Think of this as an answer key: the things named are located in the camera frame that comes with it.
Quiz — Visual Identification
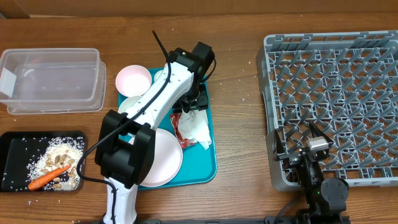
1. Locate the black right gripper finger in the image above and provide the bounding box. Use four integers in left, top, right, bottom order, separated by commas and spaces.
309, 122, 333, 146
273, 129, 285, 161

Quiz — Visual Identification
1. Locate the white napkin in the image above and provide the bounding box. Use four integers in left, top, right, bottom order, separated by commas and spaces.
178, 110, 212, 150

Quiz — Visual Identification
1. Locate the red snack wrapper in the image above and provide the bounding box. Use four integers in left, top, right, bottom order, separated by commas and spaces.
169, 112, 198, 149

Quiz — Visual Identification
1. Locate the green-white bowl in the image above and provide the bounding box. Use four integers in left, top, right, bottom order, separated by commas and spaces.
118, 96, 141, 114

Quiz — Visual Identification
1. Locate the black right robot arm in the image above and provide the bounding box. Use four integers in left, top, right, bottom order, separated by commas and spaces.
272, 123, 350, 224

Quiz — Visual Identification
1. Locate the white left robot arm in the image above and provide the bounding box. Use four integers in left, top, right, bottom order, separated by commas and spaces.
93, 42, 215, 223

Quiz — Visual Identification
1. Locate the grey dishwasher rack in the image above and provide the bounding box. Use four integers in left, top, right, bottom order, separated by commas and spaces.
256, 30, 397, 191

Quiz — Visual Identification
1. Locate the black waste tray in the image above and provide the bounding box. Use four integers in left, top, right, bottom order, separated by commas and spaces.
1, 131, 87, 192

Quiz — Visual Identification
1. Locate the white paper cup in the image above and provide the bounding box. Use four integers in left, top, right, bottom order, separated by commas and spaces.
154, 70, 163, 82

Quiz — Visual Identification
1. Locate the pink bowl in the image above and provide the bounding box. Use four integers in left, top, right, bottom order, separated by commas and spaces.
115, 65, 152, 97

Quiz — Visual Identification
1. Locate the teal plastic tray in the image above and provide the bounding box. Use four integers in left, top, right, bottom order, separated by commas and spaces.
117, 64, 218, 191

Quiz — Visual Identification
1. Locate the large white plate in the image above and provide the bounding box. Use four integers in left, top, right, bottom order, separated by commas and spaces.
134, 128, 183, 188

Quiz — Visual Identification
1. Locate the rice and peanuts pile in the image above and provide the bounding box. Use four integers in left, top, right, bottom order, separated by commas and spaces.
26, 137, 85, 191

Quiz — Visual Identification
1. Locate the clear plastic bin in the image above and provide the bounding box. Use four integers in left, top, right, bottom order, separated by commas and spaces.
1, 48, 106, 114

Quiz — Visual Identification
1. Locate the orange carrot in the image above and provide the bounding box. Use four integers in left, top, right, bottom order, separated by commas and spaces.
28, 165, 71, 190

